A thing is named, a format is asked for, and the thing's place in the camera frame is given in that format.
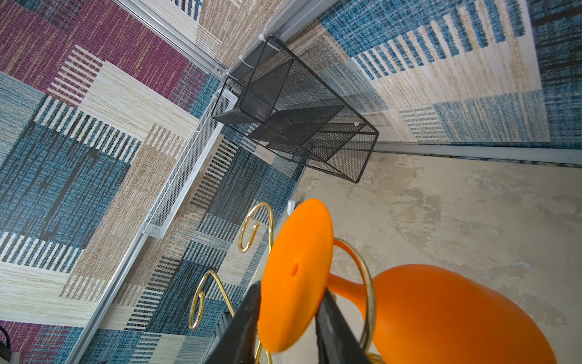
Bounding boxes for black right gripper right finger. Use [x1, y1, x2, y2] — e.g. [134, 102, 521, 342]
[315, 289, 372, 363]

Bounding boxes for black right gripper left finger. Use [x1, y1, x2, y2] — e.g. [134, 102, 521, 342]
[205, 281, 261, 364]

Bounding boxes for black mesh shelf unit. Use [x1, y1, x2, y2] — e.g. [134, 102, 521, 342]
[212, 36, 379, 184]

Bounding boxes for gold wire glass rack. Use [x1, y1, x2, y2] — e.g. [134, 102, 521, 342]
[188, 201, 387, 364]

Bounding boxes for orange back wine glass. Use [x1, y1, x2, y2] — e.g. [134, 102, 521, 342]
[258, 199, 556, 363]

